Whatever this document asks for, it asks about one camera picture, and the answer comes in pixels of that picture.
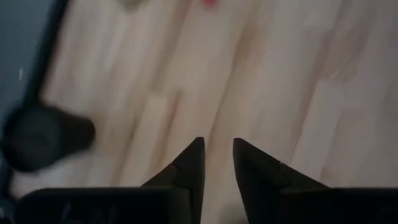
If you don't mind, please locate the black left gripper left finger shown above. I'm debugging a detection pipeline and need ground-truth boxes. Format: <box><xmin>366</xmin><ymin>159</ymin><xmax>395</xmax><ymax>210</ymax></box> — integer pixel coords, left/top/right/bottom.
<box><xmin>18</xmin><ymin>136</ymin><xmax>206</xmax><ymax>224</ymax></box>

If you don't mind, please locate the black plant pot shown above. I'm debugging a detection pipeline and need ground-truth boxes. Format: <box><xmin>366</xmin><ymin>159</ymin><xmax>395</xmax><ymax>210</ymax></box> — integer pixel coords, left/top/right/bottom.
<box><xmin>1</xmin><ymin>102</ymin><xmax>96</xmax><ymax>172</ymax></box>

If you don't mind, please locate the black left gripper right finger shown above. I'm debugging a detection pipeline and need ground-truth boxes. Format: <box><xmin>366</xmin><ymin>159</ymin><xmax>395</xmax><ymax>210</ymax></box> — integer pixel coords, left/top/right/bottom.
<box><xmin>233</xmin><ymin>138</ymin><xmax>398</xmax><ymax>224</ymax></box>

